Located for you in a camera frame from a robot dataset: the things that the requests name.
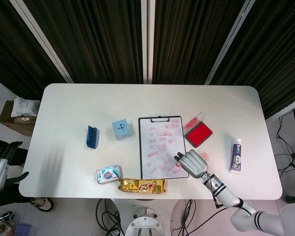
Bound black floor cables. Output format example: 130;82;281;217
275;118;295;170

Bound purple block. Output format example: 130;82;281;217
14;223;32;236

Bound white slotted frame post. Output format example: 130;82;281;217
205;0;257;86

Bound light blue cube marked 4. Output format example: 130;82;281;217
111;118;133;141

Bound white plastic mailer bag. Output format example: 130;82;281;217
10;97;41;118

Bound gold biscuit packet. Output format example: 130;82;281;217
117;178;167;194

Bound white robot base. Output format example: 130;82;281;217
110;199;187;236

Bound purple white toothpaste tube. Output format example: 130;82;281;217
229;138;242;174

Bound dark pleated curtain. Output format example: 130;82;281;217
0;0;295;121

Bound white blue soap box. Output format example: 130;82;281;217
96;164;123;184

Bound white double frame post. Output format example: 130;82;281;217
141;0;156;84

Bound brown cardboard box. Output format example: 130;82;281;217
0;99;41;137

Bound black cable bundle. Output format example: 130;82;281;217
95;198;121;236
171;199;197;236

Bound printed snack bag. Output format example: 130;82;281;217
0;219;15;236

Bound white sneaker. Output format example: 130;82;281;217
30;196;58;213

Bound black clipboard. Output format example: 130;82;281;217
138;115;189;180

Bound red ink pad clear lid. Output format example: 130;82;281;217
183;112;213;148

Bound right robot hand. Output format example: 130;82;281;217
174;149;209;178

